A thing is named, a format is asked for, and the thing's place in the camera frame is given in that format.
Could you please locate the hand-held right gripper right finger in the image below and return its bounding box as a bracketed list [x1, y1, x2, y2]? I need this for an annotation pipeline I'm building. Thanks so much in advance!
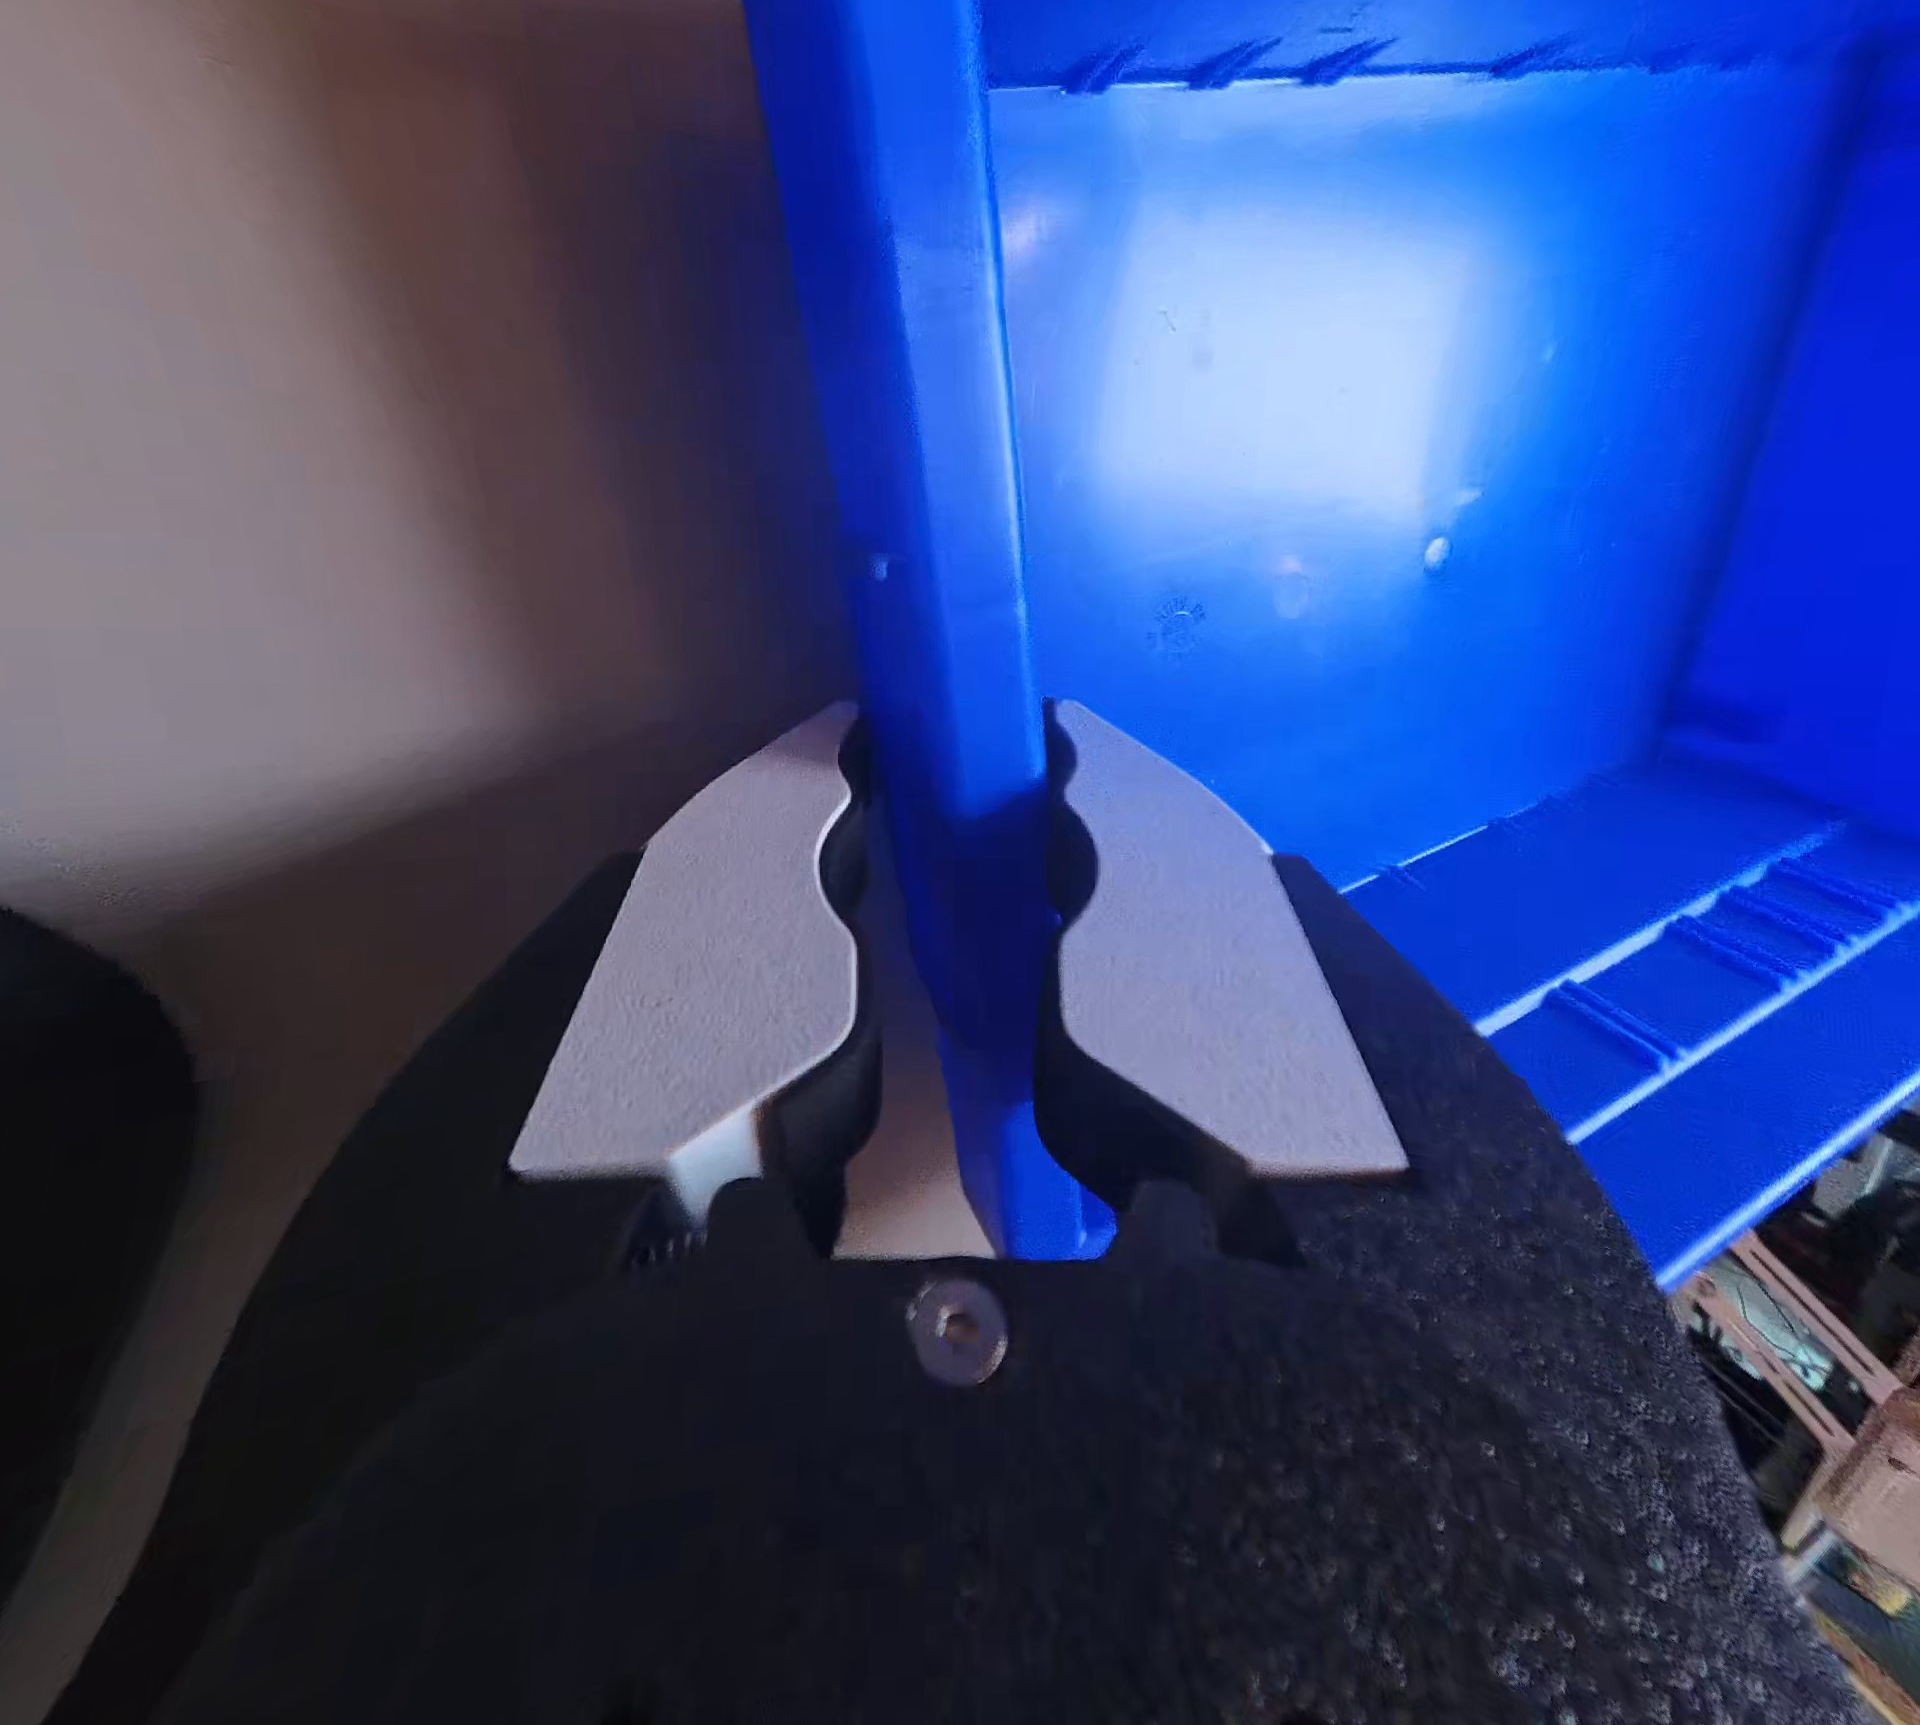
[1042, 700, 1411, 1193]

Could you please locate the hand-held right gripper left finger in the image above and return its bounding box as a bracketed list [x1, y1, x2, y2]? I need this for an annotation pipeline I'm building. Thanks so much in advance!
[510, 700, 877, 1205]

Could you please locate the blue plastic bin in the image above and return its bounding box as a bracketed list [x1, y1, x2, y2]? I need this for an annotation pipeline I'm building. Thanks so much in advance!
[726, 0, 1920, 1293]

